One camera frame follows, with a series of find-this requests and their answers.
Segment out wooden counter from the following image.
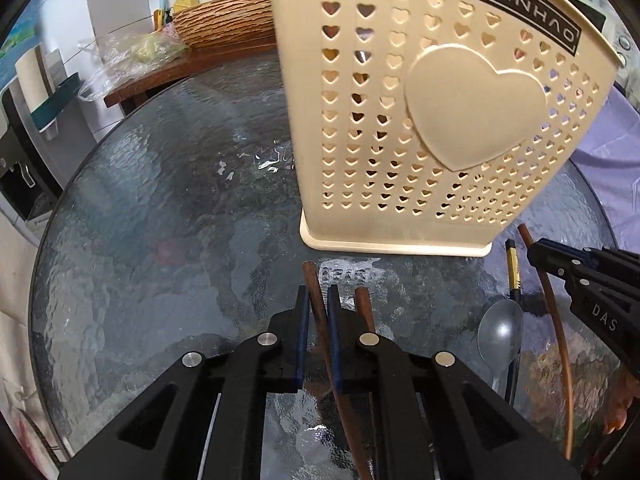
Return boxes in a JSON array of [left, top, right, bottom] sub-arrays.
[[104, 35, 281, 116]]

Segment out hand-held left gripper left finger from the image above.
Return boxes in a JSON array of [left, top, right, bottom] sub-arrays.
[[60, 286, 308, 480]]

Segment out clear plastic bags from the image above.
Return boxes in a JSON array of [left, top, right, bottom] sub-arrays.
[[77, 22, 193, 103]]

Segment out white microwave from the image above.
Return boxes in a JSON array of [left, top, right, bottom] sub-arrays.
[[597, 5, 633, 81]]

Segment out woven basket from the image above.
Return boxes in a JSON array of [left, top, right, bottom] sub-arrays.
[[170, 0, 278, 51]]

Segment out cream perforated utensil holder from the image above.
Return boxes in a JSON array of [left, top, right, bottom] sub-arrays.
[[265, 0, 626, 260]]

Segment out yellow kitchen brush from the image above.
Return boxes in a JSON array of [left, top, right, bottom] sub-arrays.
[[152, 0, 173, 31]]

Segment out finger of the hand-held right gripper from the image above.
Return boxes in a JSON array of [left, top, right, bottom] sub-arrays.
[[582, 247, 640, 286], [529, 242, 591, 291]]

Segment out purple floral cloth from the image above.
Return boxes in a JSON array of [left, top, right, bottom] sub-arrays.
[[570, 80, 640, 256]]

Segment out brown wooden chopstick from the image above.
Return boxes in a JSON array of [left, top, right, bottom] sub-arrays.
[[517, 224, 575, 460], [301, 261, 366, 480], [354, 287, 378, 480]]

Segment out white cup dispenser tube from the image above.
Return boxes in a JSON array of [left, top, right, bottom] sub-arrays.
[[14, 45, 83, 141]]

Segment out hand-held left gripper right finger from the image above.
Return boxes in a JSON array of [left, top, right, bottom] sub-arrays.
[[327, 285, 583, 480]]

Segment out metal spoon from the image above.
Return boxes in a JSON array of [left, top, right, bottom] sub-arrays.
[[476, 299, 526, 396]]

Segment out person's right hand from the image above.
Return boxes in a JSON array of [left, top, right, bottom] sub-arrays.
[[604, 367, 640, 441]]

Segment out black chopstick with yellow band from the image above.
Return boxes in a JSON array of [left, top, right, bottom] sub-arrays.
[[504, 239, 523, 408]]

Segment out water dispenser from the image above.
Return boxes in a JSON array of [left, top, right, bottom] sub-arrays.
[[0, 85, 66, 226]]

